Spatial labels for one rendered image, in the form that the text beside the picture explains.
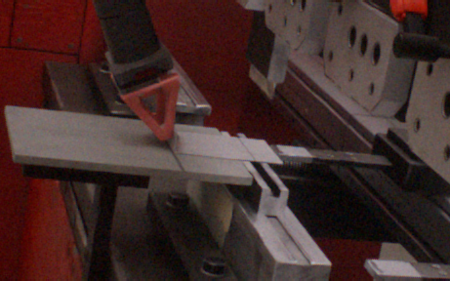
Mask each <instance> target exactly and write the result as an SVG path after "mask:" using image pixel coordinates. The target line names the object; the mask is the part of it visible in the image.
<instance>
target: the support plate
mask: <svg viewBox="0 0 450 281"><path fill-rule="evenodd" d="M5 116H6V121H7V127H8V133H9V138H10V144H11V149H12V154H13V159H14V162H15V163H25V164H34V165H36V166H47V167H58V168H68V169H79V170H91V171H102V172H112V173H122V174H133V175H145V176H155V177H156V178H166V179H178V180H189V181H210V182H220V183H232V184H243V185H252V183H253V177H252V176H250V174H249V173H248V172H247V169H246V168H245V167H244V165H243V164H242V162H241V161H240V160H230V159H220V158H210V157H199V156H189V155H179V154H176V155H177V157H178V158H179V160H180V162H181V163H182V165H183V167H184V169H185V171H182V169H181V167H180V166H179V164H178V162H177V161H176V159H175V157H174V155H173V154H171V152H170V150H169V148H168V147H167V144H166V142H165V141H163V140H160V139H159V138H158V137H157V136H156V135H155V134H154V133H153V132H152V131H151V130H150V129H149V128H148V127H147V126H146V124H145V122H144V121H143V120H139V119H130V118H120V117H111V116H102V115H92V114H83V113H73V112H64V111H55V110H46V109H37V108H27V107H18V106H9V105H6V107H5ZM175 130H176V131H177V132H187V133H195V134H206V135H216V136H221V134H220V132H219V131H218V130H217V129H215V128H206V127H196V126H187V125H178V124H175Z"/></svg>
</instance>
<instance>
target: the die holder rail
mask: <svg viewBox="0 0 450 281"><path fill-rule="evenodd" d="M170 55H171V54H170ZM171 58H173V61H174V69H172V70H170V71H167V75H169V74H172V73H175V72H178V74H179V75H180V78H181V83H180V89H179V96H178V103H177V110H176V119H175V124H178V125H187V126H196V127H203V125H204V120H205V114H206V115H210V114H211V109H212V107H211V105H210V104H209V103H208V102H207V101H206V100H205V98H204V97H203V96H202V93H200V92H199V91H198V89H197V88H196V87H195V86H194V84H193V83H192V82H191V80H190V79H189V78H188V76H187V75H186V74H185V72H184V71H183V69H182V67H181V66H180V64H179V63H178V62H177V61H176V59H175V58H174V57H173V55H171ZM142 101H143V102H144V104H145V105H146V106H147V107H148V108H149V109H150V111H151V112H152V113H155V112H156V95H154V96H151V97H148V98H146V99H143V100H142Z"/></svg>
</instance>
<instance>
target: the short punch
mask: <svg viewBox="0 0 450 281"><path fill-rule="evenodd" d="M290 50H291V47H289V46H288V45H287V43H286V42H285V41H284V40H282V39H281V38H280V37H279V36H278V35H277V34H274V33H273V32H272V31H271V30H270V29H269V28H267V27H266V18H265V11H260V10H255V11H254V15H253V21H252V27H250V32H249V37H248V43H247V49H246V54H245V58H246V60H247V61H248V62H249V63H251V65H250V71H249V77H250V78H251V79H253V80H254V81H255V82H256V83H257V84H258V86H259V87H260V88H261V89H262V90H263V91H264V92H265V93H266V95H267V96H268V97H269V98H270V99H271V100H272V98H273V92H274V87H275V83H283V82H284V80H285V75H286V70H287V64H288V59H289V55H290Z"/></svg>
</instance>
